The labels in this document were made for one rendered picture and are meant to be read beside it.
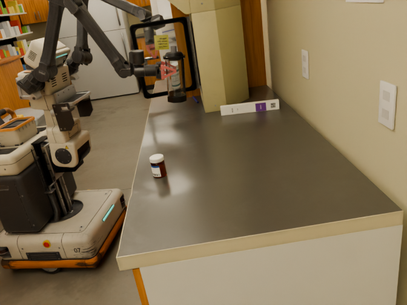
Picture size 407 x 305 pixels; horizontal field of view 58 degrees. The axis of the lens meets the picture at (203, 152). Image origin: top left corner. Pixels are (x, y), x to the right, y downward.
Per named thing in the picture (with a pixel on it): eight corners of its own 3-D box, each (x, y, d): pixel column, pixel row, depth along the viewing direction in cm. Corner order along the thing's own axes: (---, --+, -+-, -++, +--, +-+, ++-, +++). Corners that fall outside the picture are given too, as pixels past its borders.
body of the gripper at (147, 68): (159, 62, 184) (145, 62, 184) (158, 65, 175) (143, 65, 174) (160, 74, 187) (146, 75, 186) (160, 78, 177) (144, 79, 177)
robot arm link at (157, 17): (145, 14, 208) (137, 11, 200) (162, 6, 204) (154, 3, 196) (151, 34, 209) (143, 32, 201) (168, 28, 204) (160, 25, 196)
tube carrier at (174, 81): (187, 94, 192) (184, 53, 184) (188, 100, 182) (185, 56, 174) (166, 96, 192) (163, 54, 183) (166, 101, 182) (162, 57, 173)
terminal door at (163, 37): (197, 89, 209) (186, 16, 193) (144, 99, 206) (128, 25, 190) (197, 89, 210) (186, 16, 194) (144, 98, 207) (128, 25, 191)
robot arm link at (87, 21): (70, 0, 173) (60, 2, 164) (79, -7, 172) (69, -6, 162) (127, 75, 187) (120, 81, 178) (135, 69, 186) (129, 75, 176)
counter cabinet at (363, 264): (257, 176, 313) (247, 71, 278) (383, 443, 125) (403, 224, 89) (180, 188, 312) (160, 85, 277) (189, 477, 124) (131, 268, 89)
